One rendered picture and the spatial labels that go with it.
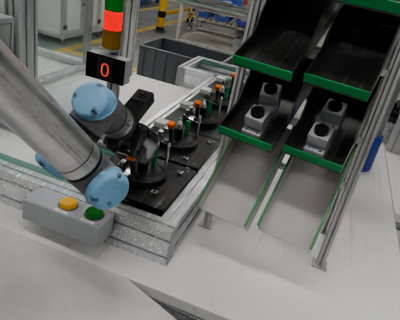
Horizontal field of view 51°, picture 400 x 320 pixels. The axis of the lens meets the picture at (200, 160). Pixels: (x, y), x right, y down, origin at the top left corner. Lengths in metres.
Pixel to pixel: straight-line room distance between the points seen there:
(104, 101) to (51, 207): 0.35
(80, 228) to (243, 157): 0.43
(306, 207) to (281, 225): 0.07
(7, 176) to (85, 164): 0.52
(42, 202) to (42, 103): 0.47
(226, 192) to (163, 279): 0.25
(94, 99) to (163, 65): 2.32
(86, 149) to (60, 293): 0.40
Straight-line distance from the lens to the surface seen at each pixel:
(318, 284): 1.14
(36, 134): 0.63
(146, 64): 3.16
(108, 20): 1.20
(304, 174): 1.05
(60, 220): 1.04
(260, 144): 0.92
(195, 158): 1.30
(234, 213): 1.01
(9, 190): 1.20
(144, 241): 1.03
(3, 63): 0.58
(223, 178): 1.05
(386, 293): 1.22
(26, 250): 1.08
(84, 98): 0.81
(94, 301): 0.96
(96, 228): 0.98
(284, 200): 1.03
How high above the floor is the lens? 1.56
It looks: 27 degrees down
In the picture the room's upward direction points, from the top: 11 degrees clockwise
